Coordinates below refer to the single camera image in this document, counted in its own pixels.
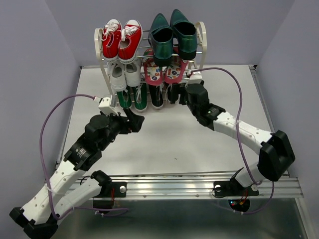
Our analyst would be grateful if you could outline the right green canvas sneaker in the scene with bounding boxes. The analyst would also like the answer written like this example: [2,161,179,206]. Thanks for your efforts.
[133,82,148,112]

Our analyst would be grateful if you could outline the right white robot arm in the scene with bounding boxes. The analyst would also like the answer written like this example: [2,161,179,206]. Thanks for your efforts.
[170,83,296,194]

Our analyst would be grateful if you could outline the right white sneaker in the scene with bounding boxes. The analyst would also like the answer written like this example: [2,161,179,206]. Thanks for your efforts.
[124,58,142,87]

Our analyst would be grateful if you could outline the left white sneaker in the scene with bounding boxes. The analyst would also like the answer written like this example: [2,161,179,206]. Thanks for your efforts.
[107,61,127,92]

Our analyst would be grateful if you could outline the green canvas sneaker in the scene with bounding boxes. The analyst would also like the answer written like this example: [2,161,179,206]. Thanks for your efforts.
[117,89,132,109]
[133,82,148,112]

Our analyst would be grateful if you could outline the pink patterned flip-flop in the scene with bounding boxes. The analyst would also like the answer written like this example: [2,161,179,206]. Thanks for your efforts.
[164,56,188,84]
[142,48,163,87]

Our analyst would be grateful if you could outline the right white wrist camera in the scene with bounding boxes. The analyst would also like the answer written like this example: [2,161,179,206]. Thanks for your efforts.
[187,71,202,84]

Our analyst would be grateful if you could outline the right red canvas sneaker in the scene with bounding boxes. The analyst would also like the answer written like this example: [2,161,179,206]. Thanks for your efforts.
[118,19,143,64]

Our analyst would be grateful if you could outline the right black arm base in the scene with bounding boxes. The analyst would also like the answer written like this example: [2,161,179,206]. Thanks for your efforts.
[211,180,259,213]

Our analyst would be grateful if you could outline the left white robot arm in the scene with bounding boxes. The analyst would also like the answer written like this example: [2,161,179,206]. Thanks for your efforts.
[9,109,145,239]

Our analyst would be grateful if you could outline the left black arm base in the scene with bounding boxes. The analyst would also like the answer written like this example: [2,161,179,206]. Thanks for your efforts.
[92,181,127,209]

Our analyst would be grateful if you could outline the red canvas sneaker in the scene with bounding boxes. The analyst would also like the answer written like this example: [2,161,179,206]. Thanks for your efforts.
[118,19,143,64]
[102,19,122,61]

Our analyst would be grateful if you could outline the black canvas sneaker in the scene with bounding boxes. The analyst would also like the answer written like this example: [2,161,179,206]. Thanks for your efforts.
[149,84,163,110]
[165,84,175,104]

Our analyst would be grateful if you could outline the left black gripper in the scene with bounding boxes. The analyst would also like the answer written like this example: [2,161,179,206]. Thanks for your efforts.
[100,107,146,149]

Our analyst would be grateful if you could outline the green leather loafer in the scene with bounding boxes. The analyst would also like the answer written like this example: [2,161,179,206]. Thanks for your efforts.
[148,13,173,67]
[170,9,197,60]

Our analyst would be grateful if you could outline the white sneaker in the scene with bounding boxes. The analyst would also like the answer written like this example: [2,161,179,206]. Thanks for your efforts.
[107,61,127,92]
[124,58,142,87]

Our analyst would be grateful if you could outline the left red canvas sneaker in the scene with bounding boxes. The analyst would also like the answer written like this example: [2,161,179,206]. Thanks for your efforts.
[102,19,122,61]

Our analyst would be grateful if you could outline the cream metal shoe rack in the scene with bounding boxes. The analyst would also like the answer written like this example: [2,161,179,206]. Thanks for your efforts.
[94,21,207,100]

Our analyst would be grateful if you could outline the left green canvas sneaker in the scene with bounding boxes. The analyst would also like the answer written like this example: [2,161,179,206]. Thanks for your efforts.
[117,89,132,109]

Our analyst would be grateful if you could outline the aluminium mounting rail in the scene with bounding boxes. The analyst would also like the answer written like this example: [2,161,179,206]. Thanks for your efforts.
[74,171,306,200]

